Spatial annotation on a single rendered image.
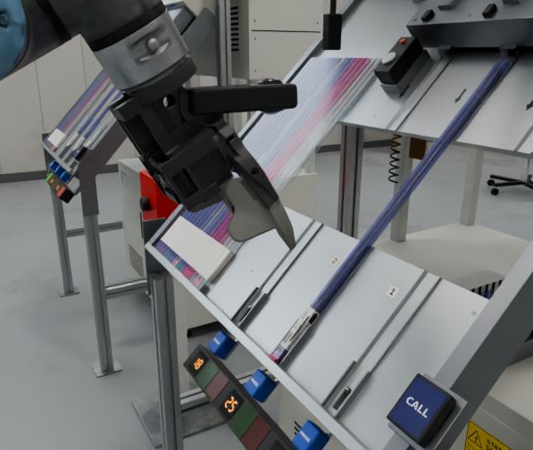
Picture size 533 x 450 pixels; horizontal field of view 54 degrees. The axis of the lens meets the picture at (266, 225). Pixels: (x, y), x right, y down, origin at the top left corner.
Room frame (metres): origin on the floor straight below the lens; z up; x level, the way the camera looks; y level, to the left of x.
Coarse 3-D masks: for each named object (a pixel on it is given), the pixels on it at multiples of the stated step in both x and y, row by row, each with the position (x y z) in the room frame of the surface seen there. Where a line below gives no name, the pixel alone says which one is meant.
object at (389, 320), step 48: (336, 240) 0.67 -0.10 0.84; (240, 288) 0.71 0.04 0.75; (288, 288) 0.65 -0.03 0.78; (384, 288) 0.56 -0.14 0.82; (432, 288) 0.52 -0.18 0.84; (336, 336) 0.54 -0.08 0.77; (384, 336) 0.50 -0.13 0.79; (432, 336) 0.47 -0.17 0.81; (336, 384) 0.48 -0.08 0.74; (384, 384) 0.46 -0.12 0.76; (384, 432) 0.42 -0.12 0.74
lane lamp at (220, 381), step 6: (216, 378) 0.61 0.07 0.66; (222, 378) 0.61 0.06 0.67; (210, 384) 0.61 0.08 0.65; (216, 384) 0.60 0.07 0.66; (222, 384) 0.60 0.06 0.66; (204, 390) 0.61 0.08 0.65; (210, 390) 0.60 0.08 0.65; (216, 390) 0.59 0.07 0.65; (210, 396) 0.59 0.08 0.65; (216, 396) 0.59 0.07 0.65
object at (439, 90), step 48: (384, 0) 1.14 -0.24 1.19; (384, 48) 0.99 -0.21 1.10; (432, 48) 0.89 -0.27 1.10; (480, 48) 0.81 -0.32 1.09; (528, 48) 0.74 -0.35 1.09; (384, 96) 0.87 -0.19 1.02; (432, 96) 0.79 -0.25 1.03; (528, 96) 0.67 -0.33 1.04; (480, 144) 0.65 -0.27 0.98; (528, 144) 0.60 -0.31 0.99
